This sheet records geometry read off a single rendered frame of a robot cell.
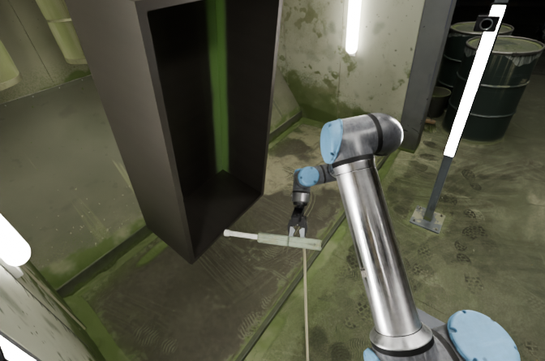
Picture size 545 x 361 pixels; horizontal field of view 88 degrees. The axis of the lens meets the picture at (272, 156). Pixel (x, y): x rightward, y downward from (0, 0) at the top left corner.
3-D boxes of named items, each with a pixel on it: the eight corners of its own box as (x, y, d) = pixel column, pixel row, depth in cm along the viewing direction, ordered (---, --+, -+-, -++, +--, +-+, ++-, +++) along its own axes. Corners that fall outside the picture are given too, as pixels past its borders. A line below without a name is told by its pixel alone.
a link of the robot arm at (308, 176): (321, 162, 132) (315, 167, 144) (297, 167, 130) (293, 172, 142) (326, 182, 130) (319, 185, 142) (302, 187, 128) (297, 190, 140)
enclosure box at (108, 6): (147, 227, 156) (53, -29, 76) (222, 169, 194) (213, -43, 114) (191, 265, 143) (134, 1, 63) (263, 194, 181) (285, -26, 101)
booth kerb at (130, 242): (66, 302, 177) (56, 290, 169) (66, 300, 178) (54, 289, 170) (302, 119, 343) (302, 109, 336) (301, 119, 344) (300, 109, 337)
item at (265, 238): (323, 239, 151) (321, 240, 130) (323, 249, 150) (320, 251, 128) (238, 229, 163) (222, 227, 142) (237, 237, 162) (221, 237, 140)
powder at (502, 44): (464, 38, 284) (465, 36, 283) (532, 39, 264) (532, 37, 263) (470, 53, 244) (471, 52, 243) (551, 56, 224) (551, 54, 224)
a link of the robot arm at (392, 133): (413, 99, 79) (338, 160, 144) (371, 107, 77) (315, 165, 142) (427, 138, 76) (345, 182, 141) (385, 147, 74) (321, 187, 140)
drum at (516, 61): (439, 113, 335) (462, 34, 284) (499, 120, 314) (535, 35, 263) (442, 139, 292) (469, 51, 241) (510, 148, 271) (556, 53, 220)
